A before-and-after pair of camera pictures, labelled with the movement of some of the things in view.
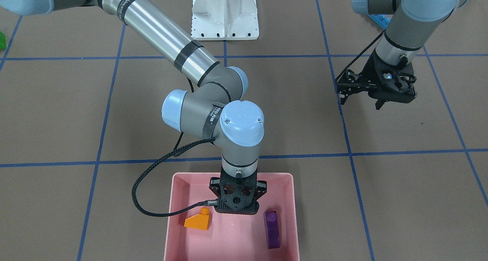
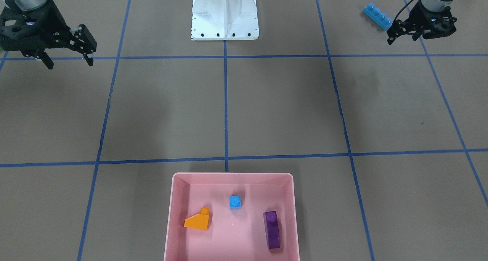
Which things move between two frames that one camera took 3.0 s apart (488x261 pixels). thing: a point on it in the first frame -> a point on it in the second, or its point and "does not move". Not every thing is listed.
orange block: [200, 221] does not move
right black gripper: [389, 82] -> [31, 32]
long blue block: [382, 20] does not move
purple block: [271, 227] does not move
